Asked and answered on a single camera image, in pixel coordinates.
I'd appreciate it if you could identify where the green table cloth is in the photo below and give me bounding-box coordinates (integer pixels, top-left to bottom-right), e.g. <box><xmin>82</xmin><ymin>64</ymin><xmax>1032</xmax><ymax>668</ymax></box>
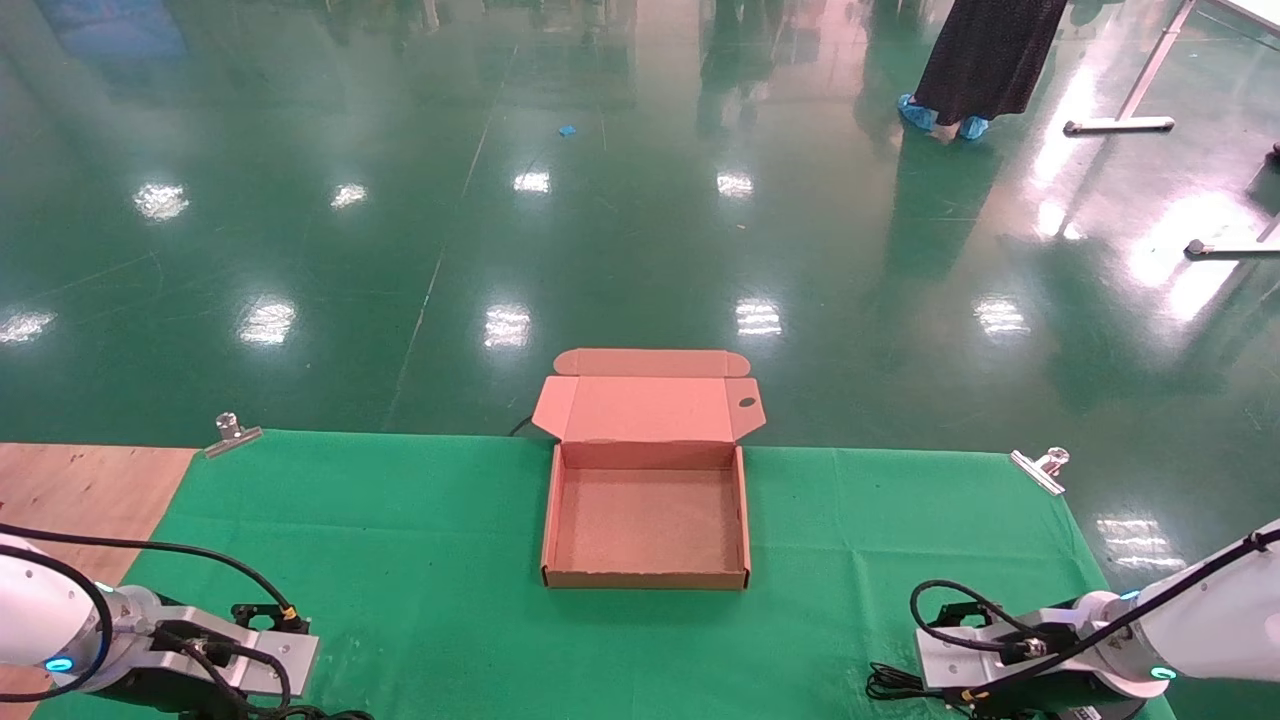
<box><xmin>35</xmin><ymin>430</ymin><xmax>1176</xmax><ymax>720</ymax></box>

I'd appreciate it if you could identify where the white table foot bar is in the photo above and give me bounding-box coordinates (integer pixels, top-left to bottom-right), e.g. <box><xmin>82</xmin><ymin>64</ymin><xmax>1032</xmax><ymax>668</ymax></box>
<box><xmin>1184</xmin><ymin>215</ymin><xmax>1280</xmax><ymax>261</ymax></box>

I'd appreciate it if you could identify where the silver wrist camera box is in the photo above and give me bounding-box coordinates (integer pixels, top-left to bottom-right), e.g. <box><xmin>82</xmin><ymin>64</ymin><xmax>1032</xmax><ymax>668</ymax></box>
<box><xmin>915</xmin><ymin>620</ymin><xmax>1066</xmax><ymax>693</ymax></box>
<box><xmin>150</xmin><ymin>622</ymin><xmax>321</xmax><ymax>698</ymax></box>

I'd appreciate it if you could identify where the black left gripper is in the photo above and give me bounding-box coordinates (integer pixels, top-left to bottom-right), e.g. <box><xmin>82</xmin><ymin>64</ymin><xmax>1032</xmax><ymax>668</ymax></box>
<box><xmin>100</xmin><ymin>668</ymin><xmax>261</xmax><ymax>720</ymax></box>

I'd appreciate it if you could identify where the person in black skirt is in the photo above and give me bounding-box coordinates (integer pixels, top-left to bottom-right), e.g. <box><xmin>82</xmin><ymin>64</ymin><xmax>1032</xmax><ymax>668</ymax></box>
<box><xmin>913</xmin><ymin>0</ymin><xmax>1069</xmax><ymax>126</ymax></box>

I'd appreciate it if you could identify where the metal binder clip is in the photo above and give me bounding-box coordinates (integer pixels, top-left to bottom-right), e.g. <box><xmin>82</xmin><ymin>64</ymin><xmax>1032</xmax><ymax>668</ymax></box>
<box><xmin>1010</xmin><ymin>447</ymin><xmax>1071</xmax><ymax>497</ymax></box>
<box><xmin>203</xmin><ymin>412</ymin><xmax>264</xmax><ymax>459</ymax></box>

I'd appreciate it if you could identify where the white table leg frame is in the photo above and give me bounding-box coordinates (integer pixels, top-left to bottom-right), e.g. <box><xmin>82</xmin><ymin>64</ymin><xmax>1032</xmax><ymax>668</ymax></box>
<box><xmin>1063</xmin><ymin>0</ymin><xmax>1196</xmax><ymax>136</ymax></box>

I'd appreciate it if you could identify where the black wired computer mouse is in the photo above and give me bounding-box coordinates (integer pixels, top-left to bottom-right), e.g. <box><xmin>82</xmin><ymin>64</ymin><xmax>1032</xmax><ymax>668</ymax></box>
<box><xmin>865</xmin><ymin>662</ymin><xmax>966</xmax><ymax>711</ymax></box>

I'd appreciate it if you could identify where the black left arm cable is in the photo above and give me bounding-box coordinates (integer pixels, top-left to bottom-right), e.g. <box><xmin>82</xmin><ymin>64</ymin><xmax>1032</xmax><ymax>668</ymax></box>
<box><xmin>0</xmin><ymin>522</ymin><xmax>371</xmax><ymax>720</ymax></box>

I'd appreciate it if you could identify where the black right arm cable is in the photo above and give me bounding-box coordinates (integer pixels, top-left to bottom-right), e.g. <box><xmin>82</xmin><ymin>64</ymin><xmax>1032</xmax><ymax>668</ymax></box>
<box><xmin>908</xmin><ymin>525</ymin><xmax>1280</xmax><ymax>696</ymax></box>

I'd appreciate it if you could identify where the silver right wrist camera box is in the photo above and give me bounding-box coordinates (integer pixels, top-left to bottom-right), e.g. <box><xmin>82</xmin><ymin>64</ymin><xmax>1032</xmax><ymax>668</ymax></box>
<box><xmin>915</xmin><ymin>620</ymin><xmax>1066</xmax><ymax>693</ymax></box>

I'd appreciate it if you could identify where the open brown cardboard box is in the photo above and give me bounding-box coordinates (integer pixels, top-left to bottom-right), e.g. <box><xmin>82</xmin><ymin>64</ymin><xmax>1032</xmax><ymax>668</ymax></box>
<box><xmin>532</xmin><ymin>348</ymin><xmax>768</xmax><ymax>591</ymax></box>

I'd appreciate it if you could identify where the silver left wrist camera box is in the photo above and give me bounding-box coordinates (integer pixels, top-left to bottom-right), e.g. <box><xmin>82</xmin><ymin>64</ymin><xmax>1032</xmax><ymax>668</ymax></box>
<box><xmin>150</xmin><ymin>622</ymin><xmax>321</xmax><ymax>698</ymax></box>

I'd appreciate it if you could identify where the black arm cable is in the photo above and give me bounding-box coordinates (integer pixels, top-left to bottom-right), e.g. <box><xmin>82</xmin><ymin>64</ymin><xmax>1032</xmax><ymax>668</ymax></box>
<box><xmin>0</xmin><ymin>522</ymin><xmax>371</xmax><ymax>720</ymax></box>
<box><xmin>908</xmin><ymin>525</ymin><xmax>1280</xmax><ymax>696</ymax></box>

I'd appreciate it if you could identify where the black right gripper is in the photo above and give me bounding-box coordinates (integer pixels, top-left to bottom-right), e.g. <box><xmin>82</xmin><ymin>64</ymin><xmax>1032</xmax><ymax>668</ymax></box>
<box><xmin>965</xmin><ymin>672</ymin><xmax>1141</xmax><ymax>720</ymax></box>

